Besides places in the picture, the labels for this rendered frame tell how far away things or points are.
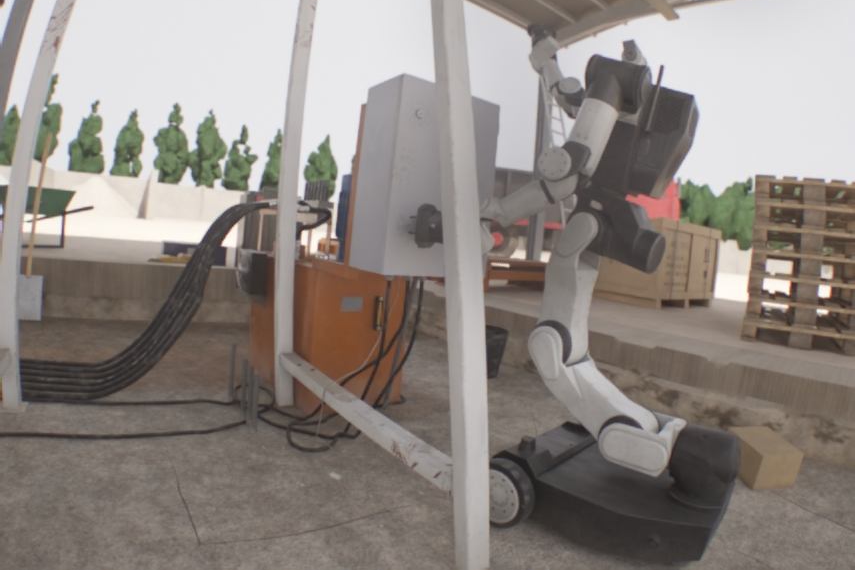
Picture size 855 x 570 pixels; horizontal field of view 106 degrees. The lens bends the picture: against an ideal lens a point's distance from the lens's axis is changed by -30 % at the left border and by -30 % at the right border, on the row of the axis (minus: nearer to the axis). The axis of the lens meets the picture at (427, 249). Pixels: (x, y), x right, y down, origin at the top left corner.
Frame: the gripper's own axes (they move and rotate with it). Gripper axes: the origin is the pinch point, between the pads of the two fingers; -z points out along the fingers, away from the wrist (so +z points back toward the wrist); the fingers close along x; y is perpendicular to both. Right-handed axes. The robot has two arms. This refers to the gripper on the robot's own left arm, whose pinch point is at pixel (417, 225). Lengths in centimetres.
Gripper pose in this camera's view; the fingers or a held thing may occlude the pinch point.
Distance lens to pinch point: 132.3
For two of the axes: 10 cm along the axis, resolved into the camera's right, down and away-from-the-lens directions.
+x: -1.0, 9.9, 0.3
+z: 5.9, 0.8, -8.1
